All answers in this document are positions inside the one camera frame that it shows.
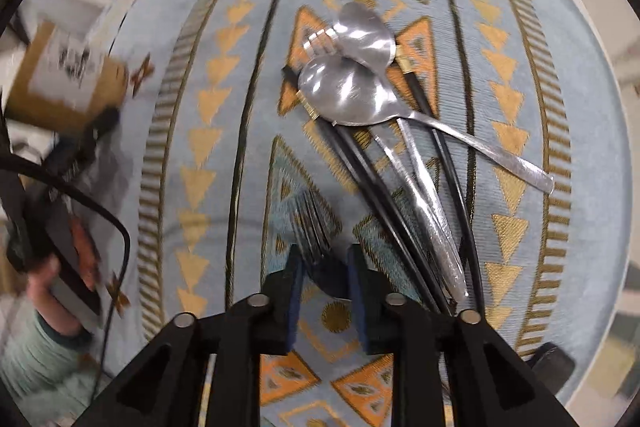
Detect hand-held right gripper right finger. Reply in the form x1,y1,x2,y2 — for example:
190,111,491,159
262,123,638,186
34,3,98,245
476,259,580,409
347,246,573,427

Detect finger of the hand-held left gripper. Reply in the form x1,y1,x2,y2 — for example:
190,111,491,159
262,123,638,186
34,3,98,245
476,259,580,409
47,106,121,174

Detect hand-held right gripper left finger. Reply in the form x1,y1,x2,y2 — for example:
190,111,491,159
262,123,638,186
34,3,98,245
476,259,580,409
75,251,306,427

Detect wooden utensil holder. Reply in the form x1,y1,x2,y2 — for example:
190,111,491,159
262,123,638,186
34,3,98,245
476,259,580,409
5,19,128,135

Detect silver fork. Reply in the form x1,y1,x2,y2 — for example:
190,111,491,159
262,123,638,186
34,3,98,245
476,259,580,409
290,192,351,303

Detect black chopstick gold band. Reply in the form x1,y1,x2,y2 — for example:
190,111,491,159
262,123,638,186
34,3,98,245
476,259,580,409
282,64,443,308
300,102,453,308
395,42,488,315

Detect silver spoon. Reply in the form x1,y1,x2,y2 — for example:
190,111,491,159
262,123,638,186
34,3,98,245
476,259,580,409
302,27,456,283
297,57,556,195
332,2,471,300

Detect person's left hand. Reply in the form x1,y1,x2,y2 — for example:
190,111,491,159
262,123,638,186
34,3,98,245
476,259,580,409
25,254,97,337

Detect patterned blue tablecloth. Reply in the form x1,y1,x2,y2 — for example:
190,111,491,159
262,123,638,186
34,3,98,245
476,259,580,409
107,0,621,427

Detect black cable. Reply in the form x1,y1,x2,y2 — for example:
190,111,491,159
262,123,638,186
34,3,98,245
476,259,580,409
0,157,132,408

